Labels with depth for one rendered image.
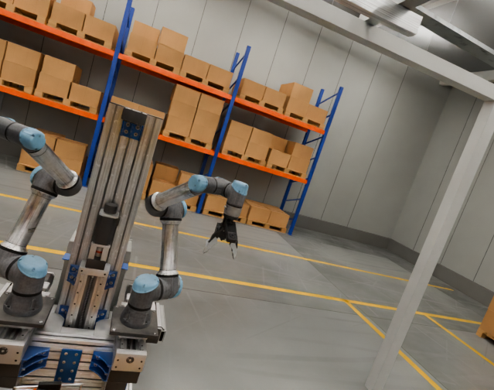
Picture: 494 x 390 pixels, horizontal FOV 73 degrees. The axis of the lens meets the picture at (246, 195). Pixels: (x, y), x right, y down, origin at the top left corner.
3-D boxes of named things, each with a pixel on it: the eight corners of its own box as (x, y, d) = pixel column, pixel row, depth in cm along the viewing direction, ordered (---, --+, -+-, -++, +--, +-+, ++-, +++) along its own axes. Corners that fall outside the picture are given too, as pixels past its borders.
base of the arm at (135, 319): (120, 309, 172) (125, 292, 171) (150, 313, 177) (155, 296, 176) (118, 327, 158) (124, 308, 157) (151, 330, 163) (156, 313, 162)
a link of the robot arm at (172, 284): (146, 299, 173) (153, 194, 178) (170, 295, 185) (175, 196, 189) (160, 303, 166) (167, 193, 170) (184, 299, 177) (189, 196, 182)
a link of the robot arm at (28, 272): (27, 297, 142) (34, 268, 140) (1, 285, 144) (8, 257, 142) (49, 287, 154) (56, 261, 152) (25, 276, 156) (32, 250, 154)
